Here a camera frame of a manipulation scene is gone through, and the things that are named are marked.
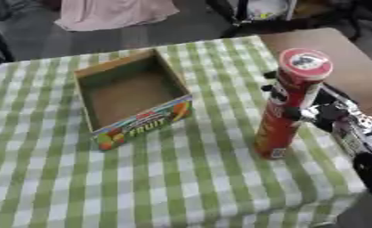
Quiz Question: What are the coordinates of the open cardboard fruit box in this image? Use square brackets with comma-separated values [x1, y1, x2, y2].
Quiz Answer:
[72, 48, 196, 151]

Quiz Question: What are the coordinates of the pink draped cloth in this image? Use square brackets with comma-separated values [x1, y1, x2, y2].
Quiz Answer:
[53, 0, 182, 32]

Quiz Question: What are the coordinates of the black chair with white bag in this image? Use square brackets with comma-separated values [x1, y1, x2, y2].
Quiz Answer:
[203, 0, 372, 41]

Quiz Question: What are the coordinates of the red cylindrical snack can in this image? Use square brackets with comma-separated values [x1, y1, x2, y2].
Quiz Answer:
[253, 47, 335, 160]

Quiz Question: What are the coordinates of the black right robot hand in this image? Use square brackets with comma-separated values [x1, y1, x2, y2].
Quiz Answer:
[259, 70, 358, 134]

